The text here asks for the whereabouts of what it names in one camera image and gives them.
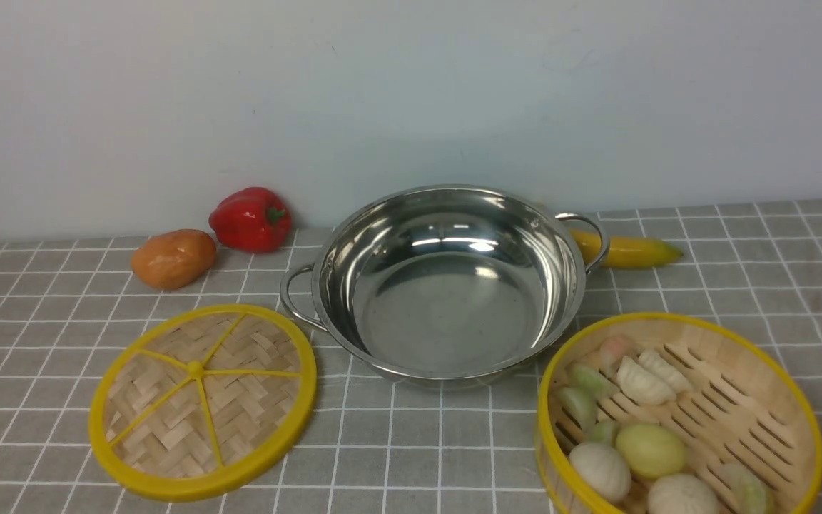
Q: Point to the yellow rimmed bamboo steamer lid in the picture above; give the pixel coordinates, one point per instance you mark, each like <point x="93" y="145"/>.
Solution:
<point x="203" y="403"/>

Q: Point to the yellow rimmed bamboo steamer basket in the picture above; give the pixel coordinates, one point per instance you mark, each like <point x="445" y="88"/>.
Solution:
<point x="744" y="408"/>

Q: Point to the stainless steel pot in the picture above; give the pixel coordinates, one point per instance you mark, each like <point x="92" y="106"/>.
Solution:
<point x="449" y="285"/>

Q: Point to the grey checkered tablecloth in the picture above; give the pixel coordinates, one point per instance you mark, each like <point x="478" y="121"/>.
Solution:
<point x="69" y="307"/>

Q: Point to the orange brown potato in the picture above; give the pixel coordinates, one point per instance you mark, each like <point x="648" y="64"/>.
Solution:
<point x="173" y="260"/>

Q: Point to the red bell pepper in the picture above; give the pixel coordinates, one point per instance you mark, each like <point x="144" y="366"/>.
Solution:
<point x="253" y="220"/>

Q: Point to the green tinted dumpling left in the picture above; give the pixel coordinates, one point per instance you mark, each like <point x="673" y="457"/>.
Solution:
<point x="580" y="405"/>

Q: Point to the green tinted dumpling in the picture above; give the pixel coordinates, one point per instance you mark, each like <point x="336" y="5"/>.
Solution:
<point x="591" y="381"/>
<point x="580" y="405"/>

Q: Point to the green tinted dumpling upper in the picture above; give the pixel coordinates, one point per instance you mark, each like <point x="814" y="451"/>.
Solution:
<point x="591" y="381"/>

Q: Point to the white round bun left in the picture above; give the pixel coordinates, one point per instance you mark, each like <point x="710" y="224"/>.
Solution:
<point x="603" y="469"/>

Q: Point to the white round bun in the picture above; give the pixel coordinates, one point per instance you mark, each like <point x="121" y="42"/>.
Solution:
<point x="603" y="469"/>
<point x="682" y="493"/>

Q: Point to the small green dumpling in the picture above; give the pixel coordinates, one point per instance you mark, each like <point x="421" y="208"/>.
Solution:
<point x="604" y="432"/>

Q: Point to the pink tinted dumpling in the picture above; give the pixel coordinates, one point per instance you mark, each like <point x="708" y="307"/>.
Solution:
<point x="612" y="350"/>

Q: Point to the white pleated dumpling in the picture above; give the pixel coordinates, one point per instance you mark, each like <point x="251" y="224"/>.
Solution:
<point x="641" y="385"/>

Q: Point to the yellow green round bun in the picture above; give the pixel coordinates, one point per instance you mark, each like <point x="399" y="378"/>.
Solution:
<point x="650" y="450"/>

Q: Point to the white dumpling behind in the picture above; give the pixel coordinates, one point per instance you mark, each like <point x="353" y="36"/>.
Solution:
<point x="654" y="363"/>

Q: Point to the yellow banana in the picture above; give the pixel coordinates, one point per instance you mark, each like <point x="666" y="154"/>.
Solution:
<point x="628" y="252"/>

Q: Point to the white round bun bottom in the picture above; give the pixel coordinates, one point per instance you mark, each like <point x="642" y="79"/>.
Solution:
<point x="682" y="493"/>

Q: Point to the pale green dumpling right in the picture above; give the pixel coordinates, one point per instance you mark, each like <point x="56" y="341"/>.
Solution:
<point x="751" y="494"/>

